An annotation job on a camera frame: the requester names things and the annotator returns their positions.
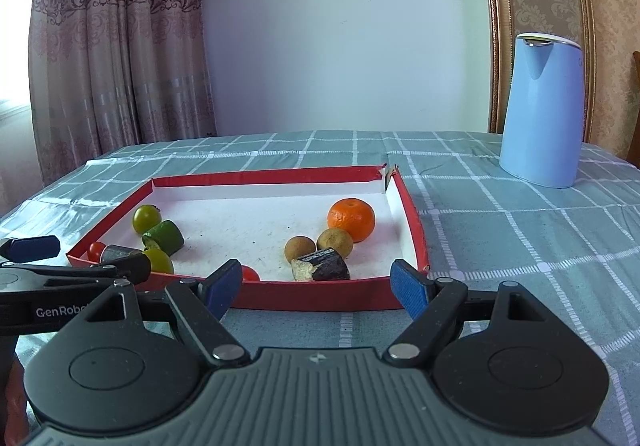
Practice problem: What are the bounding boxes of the gold wall moulding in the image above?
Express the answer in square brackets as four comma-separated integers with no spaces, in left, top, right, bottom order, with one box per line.
[477,0,598,142]

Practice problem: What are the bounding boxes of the red cardboard box tray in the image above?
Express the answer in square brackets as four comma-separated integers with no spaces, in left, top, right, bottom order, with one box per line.
[66,165,430,312]

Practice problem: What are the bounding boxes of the green cucumber piece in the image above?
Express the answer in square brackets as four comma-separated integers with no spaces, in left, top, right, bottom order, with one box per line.
[141,220,185,256]

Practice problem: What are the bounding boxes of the wooden chair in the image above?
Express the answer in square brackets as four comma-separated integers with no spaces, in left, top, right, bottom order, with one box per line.
[631,51,640,162]

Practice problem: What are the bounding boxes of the blue electric kettle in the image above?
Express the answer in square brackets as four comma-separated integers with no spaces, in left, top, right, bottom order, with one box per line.
[499,32,586,189]

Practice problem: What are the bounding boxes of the red cloth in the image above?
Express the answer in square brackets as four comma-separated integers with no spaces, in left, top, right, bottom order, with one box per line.
[0,356,32,439]

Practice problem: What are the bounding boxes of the brown longan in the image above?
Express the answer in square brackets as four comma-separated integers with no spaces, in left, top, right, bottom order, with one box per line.
[284,236,317,264]
[316,227,354,258]

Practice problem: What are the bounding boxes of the pink patterned curtain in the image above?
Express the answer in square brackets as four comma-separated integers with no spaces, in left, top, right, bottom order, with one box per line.
[0,0,218,217]

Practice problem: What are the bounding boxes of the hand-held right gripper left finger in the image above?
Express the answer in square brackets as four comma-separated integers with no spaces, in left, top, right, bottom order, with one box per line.
[75,259,251,368]

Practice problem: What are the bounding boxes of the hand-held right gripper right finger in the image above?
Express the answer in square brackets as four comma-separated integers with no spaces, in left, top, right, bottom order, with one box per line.
[382,259,556,367]

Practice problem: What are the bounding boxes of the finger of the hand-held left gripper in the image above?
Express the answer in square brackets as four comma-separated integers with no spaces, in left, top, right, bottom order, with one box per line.
[0,235,62,263]
[0,253,152,289]

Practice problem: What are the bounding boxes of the orange tangerine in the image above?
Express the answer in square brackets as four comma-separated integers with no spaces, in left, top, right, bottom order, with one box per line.
[327,197,376,243]

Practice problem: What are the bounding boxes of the green tomato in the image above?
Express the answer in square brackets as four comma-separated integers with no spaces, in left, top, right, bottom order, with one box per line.
[132,205,162,234]
[142,247,175,275]

